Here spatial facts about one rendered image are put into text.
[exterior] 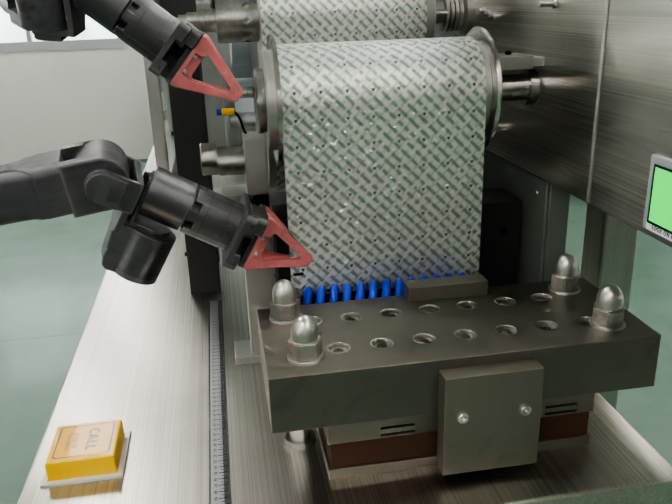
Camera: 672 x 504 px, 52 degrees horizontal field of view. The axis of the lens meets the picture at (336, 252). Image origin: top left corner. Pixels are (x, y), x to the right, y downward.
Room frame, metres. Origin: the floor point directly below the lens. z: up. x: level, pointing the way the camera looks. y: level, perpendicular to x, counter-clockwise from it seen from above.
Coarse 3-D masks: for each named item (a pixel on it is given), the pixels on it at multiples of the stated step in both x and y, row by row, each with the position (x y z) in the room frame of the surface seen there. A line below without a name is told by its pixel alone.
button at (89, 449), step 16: (64, 432) 0.65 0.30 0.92; (80, 432) 0.65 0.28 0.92; (96, 432) 0.65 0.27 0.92; (112, 432) 0.65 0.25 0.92; (64, 448) 0.62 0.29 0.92; (80, 448) 0.62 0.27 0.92; (96, 448) 0.62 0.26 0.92; (112, 448) 0.62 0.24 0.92; (48, 464) 0.60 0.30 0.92; (64, 464) 0.60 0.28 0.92; (80, 464) 0.60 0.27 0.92; (96, 464) 0.60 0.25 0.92; (112, 464) 0.61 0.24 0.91; (48, 480) 0.60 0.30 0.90
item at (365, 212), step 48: (384, 144) 0.79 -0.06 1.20; (432, 144) 0.80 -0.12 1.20; (480, 144) 0.81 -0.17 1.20; (288, 192) 0.77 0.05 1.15; (336, 192) 0.78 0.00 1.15; (384, 192) 0.79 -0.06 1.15; (432, 192) 0.80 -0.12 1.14; (480, 192) 0.81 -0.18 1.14; (336, 240) 0.78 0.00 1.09; (384, 240) 0.79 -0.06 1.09; (432, 240) 0.80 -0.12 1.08
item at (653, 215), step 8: (656, 168) 0.61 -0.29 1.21; (656, 176) 0.61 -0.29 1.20; (664, 176) 0.60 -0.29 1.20; (656, 184) 0.61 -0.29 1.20; (664, 184) 0.59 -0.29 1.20; (656, 192) 0.60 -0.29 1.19; (664, 192) 0.59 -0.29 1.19; (656, 200) 0.60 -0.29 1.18; (664, 200) 0.59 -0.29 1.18; (656, 208) 0.60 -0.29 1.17; (664, 208) 0.59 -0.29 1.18; (656, 216) 0.60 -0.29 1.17; (664, 216) 0.59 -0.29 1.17; (664, 224) 0.59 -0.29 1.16
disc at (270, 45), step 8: (272, 40) 0.80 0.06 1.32; (272, 48) 0.79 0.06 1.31; (272, 56) 0.79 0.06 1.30; (280, 88) 0.76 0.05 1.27; (280, 96) 0.76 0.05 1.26; (280, 104) 0.76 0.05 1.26; (280, 112) 0.76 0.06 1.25; (280, 120) 0.76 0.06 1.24; (280, 128) 0.76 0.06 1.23; (280, 136) 0.76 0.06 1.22; (280, 144) 0.77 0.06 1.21; (280, 152) 0.78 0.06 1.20; (280, 160) 0.79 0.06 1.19
